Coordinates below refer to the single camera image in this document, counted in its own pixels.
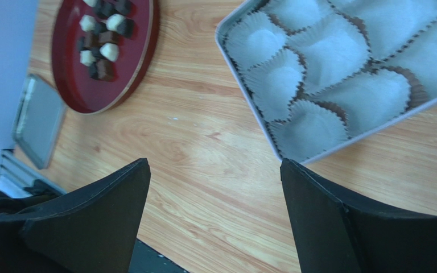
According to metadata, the silver tin lid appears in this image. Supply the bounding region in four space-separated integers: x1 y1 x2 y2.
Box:
12 73 66 169

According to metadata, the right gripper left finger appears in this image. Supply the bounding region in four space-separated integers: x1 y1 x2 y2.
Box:
0 158 151 272

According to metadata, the red round tray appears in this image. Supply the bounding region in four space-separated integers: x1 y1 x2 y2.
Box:
51 1 160 114

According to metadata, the aluminium frame rail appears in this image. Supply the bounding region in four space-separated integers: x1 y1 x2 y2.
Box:
0 150 66 198

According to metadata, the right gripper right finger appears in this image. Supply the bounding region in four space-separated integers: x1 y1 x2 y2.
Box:
280 159 437 272

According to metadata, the pink chocolate tin box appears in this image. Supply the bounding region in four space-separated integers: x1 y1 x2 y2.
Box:
215 1 437 164

